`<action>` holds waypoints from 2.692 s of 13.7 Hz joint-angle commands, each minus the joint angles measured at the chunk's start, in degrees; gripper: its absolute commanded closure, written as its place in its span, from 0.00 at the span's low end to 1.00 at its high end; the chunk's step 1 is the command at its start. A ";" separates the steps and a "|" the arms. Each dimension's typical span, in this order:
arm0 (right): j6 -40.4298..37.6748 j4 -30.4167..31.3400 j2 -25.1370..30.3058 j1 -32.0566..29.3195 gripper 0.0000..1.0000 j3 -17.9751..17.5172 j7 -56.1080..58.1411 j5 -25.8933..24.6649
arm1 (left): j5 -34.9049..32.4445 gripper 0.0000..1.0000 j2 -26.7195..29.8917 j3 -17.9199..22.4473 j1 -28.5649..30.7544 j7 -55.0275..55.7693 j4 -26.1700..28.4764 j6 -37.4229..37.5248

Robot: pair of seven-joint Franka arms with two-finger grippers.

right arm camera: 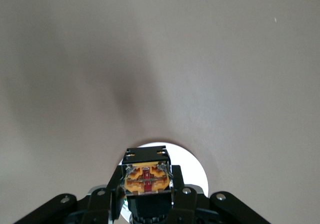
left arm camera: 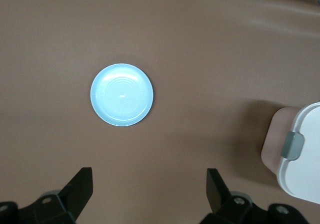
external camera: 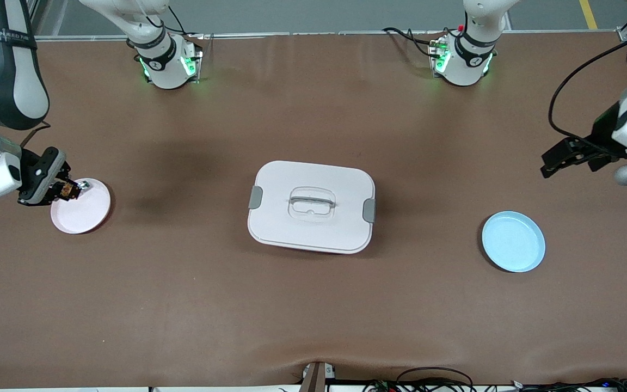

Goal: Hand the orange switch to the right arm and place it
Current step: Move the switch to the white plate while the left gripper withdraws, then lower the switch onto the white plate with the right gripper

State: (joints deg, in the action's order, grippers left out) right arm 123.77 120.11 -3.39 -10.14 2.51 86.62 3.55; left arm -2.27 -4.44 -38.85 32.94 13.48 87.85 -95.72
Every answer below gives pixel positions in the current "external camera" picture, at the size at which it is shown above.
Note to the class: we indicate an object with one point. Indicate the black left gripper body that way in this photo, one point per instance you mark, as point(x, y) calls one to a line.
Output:
point(601, 132)

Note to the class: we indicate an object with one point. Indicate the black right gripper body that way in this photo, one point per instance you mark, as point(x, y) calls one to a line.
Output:
point(36, 177)

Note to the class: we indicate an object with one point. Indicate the orange and black switch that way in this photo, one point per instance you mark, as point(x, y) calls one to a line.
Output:
point(67, 191)

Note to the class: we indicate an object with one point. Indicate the pink round plate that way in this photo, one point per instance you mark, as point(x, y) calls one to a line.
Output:
point(85, 215)

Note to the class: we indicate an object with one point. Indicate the light blue round plate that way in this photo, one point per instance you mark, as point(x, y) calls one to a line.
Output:
point(512, 242)

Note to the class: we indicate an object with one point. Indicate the brown table mat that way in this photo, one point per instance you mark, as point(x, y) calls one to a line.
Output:
point(183, 299)

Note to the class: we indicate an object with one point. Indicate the white lidded storage box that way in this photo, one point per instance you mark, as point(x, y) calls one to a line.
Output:
point(313, 228)

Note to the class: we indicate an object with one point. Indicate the white and red switch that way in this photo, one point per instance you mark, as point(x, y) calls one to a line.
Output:
point(85, 185)

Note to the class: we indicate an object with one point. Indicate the brown camera mount post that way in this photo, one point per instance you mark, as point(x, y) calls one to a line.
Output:
point(313, 378)

